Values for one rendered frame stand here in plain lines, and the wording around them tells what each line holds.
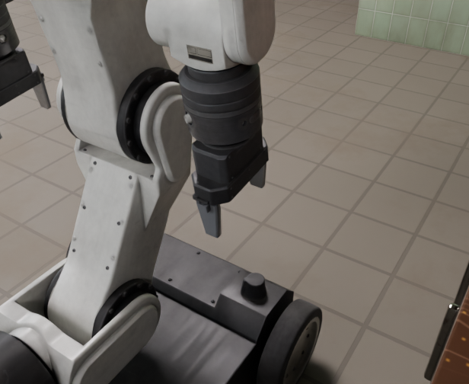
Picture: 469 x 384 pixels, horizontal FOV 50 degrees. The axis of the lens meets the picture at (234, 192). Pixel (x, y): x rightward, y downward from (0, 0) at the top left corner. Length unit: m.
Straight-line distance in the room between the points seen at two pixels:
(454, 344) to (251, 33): 0.33
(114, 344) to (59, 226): 0.81
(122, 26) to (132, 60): 0.05
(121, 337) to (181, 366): 0.17
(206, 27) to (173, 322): 0.66
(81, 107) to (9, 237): 0.90
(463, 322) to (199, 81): 0.34
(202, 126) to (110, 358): 0.43
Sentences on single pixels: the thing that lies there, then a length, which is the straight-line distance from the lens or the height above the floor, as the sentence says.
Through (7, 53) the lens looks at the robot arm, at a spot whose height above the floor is 0.67.
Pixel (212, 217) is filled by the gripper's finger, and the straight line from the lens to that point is 0.62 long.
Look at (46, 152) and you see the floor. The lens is 1.97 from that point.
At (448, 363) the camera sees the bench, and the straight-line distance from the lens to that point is 0.49.
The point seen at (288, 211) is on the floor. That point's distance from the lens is 1.56.
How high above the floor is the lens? 0.95
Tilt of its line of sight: 35 degrees down
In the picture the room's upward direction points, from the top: straight up
